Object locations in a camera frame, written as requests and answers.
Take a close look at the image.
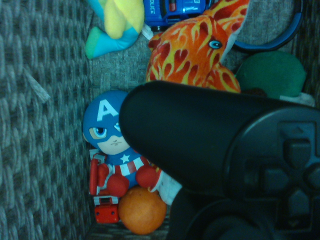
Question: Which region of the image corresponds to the black gamepad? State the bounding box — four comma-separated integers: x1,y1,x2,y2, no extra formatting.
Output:
119,80,320,240

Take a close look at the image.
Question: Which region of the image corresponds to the grey woven basket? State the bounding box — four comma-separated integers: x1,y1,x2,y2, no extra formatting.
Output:
0,0,320,240

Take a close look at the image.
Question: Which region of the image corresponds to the Captain America plush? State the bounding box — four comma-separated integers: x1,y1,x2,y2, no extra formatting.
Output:
82,89,163,198

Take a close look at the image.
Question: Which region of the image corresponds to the white plush piece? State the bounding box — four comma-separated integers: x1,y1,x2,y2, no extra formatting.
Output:
149,171,183,206

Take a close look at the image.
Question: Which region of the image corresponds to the orange flame pattern plush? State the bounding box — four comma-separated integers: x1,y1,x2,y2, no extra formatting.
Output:
145,0,251,94

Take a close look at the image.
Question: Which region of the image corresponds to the orange ball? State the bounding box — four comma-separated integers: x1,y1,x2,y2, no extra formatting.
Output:
117,186,168,235

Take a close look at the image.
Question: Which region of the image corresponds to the yellow blue fish plush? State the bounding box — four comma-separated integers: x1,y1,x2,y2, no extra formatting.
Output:
84,0,146,60

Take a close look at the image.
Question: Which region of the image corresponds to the red toy truck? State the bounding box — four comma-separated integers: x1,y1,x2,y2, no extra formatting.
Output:
89,148,120,224

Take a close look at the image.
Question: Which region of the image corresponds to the blue police toy car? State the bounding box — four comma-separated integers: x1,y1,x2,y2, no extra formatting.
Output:
143,0,213,32

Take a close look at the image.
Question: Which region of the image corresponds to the green round plush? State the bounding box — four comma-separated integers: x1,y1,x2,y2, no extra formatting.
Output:
236,51,308,100

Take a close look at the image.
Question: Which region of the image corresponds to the blue black curved band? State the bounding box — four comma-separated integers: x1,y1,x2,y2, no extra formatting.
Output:
233,0,305,53

